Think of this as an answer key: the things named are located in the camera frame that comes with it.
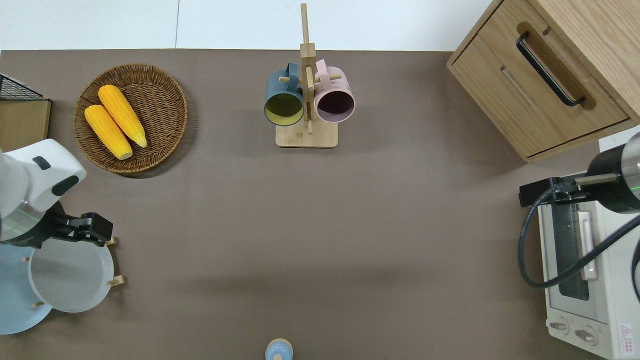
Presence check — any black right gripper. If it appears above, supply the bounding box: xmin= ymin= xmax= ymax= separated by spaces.
xmin=518 ymin=177 xmax=581 ymax=208

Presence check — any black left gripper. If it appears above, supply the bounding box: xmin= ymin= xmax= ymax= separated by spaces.
xmin=48 ymin=212 xmax=114 ymax=247

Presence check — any gray plate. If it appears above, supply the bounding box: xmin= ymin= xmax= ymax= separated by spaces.
xmin=27 ymin=238 xmax=115 ymax=314

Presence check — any wooden plate rack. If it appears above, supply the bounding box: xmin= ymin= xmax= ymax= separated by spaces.
xmin=21 ymin=236 xmax=126 ymax=309

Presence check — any light blue plate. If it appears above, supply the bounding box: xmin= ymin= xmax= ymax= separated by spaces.
xmin=0 ymin=244 xmax=54 ymax=335

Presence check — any yellow corn cob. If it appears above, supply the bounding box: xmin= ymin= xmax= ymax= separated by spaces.
xmin=84 ymin=104 xmax=134 ymax=161
xmin=97 ymin=84 xmax=148 ymax=149

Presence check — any wooden cabinet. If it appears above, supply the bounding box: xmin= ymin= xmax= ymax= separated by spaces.
xmin=446 ymin=0 xmax=640 ymax=164

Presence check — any wooden board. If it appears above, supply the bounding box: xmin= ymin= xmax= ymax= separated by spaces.
xmin=0 ymin=100 xmax=52 ymax=152

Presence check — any cream toaster oven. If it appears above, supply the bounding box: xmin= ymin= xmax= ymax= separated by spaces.
xmin=537 ymin=172 xmax=640 ymax=360

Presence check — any brown wicker basket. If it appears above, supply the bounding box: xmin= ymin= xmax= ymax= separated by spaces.
xmin=73 ymin=63 xmax=189 ymax=174

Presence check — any pink mug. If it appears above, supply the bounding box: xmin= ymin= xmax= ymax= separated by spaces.
xmin=314 ymin=59 xmax=356 ymax=124

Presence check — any dark teal mug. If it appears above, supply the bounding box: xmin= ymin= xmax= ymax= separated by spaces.
xmin=263 ymin=62 xmax=305 ymax=127

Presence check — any wooden mug tree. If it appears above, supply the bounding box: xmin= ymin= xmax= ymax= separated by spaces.
xmin=275 ymin=3 xmax=339 ymax=149

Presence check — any black cable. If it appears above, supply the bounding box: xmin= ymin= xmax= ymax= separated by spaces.
xmin=517 ymin=184 xmax=640 ymax=290

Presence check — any cream oven door handle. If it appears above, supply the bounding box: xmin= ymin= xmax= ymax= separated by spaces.
xmin=577 ymin=210 xmax=599 ymax=281

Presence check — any black cabinet handle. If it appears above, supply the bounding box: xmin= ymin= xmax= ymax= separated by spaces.
xmin=516 ymin=31 xmax=586 ymax=107

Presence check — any black wire basket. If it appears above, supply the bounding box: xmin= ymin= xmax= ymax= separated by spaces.
xmin=0 ymin=73 xmax=47 ymax=101

